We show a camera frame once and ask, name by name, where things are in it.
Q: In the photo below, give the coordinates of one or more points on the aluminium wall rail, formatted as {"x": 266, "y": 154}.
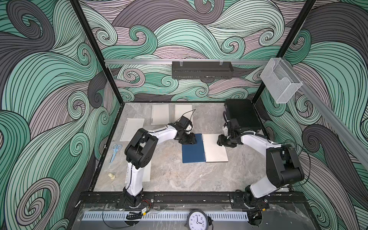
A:
{"x": 146, "y": 61}

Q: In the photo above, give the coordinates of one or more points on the black wall-mounted tray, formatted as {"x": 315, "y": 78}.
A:
{"x": 202, "y": 70}

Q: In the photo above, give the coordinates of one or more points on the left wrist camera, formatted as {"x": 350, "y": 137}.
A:
{"x": 185, "y": 123}

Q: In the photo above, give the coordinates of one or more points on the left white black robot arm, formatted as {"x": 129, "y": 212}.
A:
{"x": 139, "y": 153}

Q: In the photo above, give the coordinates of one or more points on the clear acrylic wall holder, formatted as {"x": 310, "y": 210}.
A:
{"x": 281, "y": 80}

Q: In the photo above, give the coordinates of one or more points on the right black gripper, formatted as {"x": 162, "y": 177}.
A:
{"x": 221, "y": 142}

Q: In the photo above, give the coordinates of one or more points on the blue handled scissors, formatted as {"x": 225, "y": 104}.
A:
{"x": 116, "y": 148}

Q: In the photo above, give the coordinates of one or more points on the torn lined notebook page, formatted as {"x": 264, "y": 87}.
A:
{"x": 132, "y": 125}

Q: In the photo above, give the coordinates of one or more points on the round analog clock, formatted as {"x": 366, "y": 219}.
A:
{"x": 197, "y": 220}

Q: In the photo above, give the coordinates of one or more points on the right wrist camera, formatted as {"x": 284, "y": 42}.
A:
{"x": 231, "y": 127}

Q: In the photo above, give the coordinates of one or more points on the small yellow-green object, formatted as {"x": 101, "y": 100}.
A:
{"x": 111, "y": 176}

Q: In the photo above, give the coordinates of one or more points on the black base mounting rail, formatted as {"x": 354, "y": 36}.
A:
{"x": 235, "y": 200}

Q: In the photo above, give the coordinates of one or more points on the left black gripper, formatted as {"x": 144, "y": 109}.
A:
{"x": 191, "y": 140}

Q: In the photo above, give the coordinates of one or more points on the white slotted cable duct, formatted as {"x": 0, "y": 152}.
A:
{"x": 164, "y": 216}

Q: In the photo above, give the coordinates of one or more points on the right side aluminium rail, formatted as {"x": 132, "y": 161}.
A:
{"x": 321, "y": 97}

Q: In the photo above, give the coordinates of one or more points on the blue cover notebook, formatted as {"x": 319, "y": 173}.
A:
{"x": 206, "y": 150}

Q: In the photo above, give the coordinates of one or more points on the black hard case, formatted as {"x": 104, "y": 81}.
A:
{"x": 243, "y": 110}

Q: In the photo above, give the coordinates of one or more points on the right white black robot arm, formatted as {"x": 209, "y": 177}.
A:
{"x": 282, "y": 166}

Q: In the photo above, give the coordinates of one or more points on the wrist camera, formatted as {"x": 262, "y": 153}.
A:
{"x": 185, "y": 123}
{"x": 231, "y": 127}

